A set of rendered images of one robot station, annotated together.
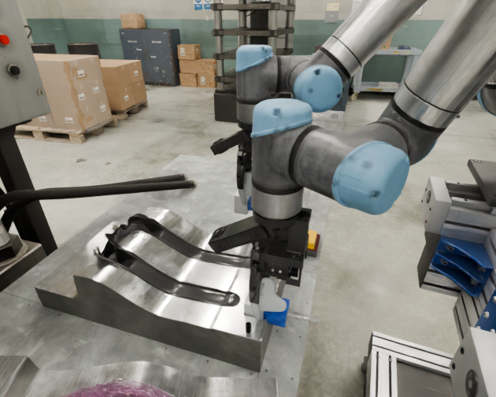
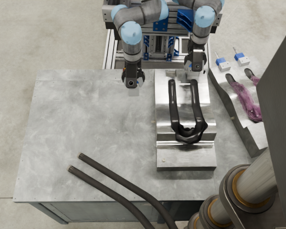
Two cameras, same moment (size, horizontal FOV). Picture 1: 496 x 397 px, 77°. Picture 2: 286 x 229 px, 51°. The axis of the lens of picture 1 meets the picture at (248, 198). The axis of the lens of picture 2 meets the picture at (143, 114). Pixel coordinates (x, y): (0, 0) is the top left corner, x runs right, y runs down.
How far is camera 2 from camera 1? 1.41 m
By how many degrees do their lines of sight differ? 71
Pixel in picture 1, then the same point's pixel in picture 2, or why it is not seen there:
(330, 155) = (219, 5)
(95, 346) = (219, 134)
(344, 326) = not seen: hidden behind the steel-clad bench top
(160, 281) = (196, 109)
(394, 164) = not seen: outside the picture
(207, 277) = (185, 94)
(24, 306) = (218, 179)
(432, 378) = (117, 67)
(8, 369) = (252, 127)
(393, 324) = not seen: hidden behind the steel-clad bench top
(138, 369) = (232, 95)
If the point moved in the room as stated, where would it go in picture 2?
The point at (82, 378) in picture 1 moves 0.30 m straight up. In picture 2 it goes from (239, 112) to (262, 74)
